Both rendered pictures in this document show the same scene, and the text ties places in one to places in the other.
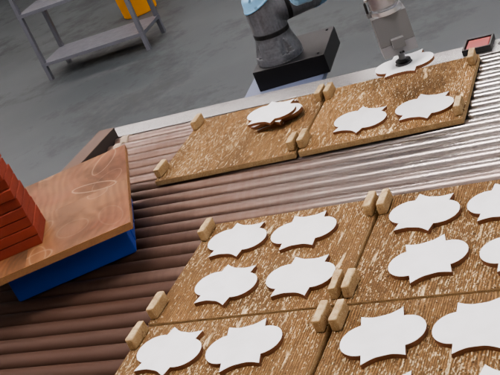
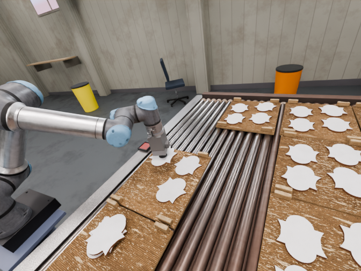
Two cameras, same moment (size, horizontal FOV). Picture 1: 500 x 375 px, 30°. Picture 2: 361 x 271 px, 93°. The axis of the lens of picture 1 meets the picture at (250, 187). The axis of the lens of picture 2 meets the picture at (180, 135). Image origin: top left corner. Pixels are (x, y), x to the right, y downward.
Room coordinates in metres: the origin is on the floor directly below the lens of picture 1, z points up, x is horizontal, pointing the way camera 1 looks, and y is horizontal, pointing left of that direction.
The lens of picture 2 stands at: (1.96, 0.20, 1.56)
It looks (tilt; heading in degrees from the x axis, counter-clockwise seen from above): 33 degrees down; 275
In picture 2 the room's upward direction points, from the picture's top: 12 degrees counter-clockwise
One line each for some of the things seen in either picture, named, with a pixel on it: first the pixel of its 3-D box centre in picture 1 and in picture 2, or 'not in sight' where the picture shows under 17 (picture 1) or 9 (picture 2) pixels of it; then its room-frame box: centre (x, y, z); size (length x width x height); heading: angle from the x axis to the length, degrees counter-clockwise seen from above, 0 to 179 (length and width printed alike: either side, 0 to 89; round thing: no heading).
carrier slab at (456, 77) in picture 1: (390, 104); (164, 177); (2.14, -0.40, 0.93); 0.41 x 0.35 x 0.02; 61
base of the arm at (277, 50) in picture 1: (275, 42); (5, 215); (2.84, -0.26, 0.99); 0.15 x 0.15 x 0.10
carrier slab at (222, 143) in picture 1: (244, 137); (99, 268); (2.34, -0.04, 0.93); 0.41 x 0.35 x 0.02; 60
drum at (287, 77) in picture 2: not in sight; (286, 86); (0.27, -2.67, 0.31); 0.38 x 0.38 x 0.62
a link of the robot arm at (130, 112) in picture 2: not in sight; (124, 118); (2.23, -0.44, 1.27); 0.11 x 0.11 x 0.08; 5
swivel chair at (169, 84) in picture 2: not in sight; (173, 81); (2.22, -3.56, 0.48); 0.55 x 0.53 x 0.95; 164
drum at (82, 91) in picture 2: not in sight; (86, 97); (4.57, -4.12, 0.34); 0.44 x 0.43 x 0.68; 68
